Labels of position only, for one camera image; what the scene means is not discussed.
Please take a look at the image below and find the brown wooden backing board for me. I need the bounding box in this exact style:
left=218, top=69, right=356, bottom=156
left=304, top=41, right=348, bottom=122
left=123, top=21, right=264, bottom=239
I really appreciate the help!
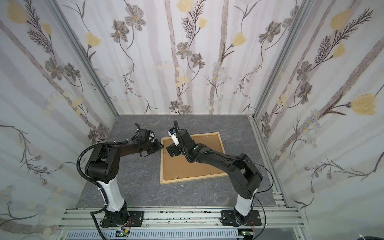
left=162, top=134, right=226, bottom=181

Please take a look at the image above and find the light wooden picture frame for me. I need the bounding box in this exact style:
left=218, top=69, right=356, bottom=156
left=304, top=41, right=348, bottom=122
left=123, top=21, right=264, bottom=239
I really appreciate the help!
left=159, top=131, right=229, bottom=185

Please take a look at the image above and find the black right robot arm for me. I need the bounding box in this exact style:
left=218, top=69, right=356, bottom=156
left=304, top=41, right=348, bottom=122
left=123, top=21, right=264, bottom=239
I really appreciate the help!
left=166, top=128, right=263, bottom=217

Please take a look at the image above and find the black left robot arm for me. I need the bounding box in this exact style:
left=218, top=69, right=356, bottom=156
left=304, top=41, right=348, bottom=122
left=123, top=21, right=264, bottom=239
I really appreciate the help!
left=83, top=129, right=164, bottom=214

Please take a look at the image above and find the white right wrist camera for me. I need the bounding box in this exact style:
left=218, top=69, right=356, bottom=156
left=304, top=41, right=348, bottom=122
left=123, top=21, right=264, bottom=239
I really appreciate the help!
left=168, top=128, right=180, bottom=146

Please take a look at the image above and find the black corrugated left cable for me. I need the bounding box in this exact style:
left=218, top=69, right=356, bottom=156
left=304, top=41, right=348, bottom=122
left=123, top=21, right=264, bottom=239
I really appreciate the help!
left=75, top=140, right=133, bottom=240

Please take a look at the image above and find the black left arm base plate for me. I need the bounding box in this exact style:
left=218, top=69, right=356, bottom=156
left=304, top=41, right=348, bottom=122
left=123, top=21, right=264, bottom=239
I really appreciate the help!
left=128, top=211, right=145, bottom=227

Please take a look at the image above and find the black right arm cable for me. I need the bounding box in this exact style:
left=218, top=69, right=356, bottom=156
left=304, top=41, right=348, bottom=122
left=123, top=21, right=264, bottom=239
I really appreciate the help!
left=248, top=160, right=275, bottom=240

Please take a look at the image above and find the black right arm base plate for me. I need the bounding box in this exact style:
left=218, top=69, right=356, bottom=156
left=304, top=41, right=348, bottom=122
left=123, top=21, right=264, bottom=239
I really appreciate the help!
left=220, top=210, right=262, bottom=227

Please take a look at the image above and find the aluminium corner post left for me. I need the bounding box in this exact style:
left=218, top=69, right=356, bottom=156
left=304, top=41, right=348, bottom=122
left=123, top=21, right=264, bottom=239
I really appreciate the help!
left=45, top=0, right=119, bottom=118

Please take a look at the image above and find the aluminium corner post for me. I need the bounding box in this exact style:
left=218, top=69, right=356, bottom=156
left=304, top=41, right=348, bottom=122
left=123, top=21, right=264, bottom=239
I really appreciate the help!
left=252, top=1, right=315, bottom=118
left=45, top=0, right=119, bottom=118

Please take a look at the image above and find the white slotted cable duct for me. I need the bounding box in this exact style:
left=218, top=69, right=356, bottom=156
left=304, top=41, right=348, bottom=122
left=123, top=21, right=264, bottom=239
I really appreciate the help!
left=64, top=228, right=244, bottom=240

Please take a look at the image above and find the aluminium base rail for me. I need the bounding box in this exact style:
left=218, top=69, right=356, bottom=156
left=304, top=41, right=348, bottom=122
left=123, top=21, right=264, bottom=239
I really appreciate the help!
left=53, top=206, right=310, bottom=240

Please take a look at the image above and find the aluminium corner post right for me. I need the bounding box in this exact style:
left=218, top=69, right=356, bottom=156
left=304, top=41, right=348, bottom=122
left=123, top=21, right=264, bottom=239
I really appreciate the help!
left=252, top=1, right=315, bottom=118

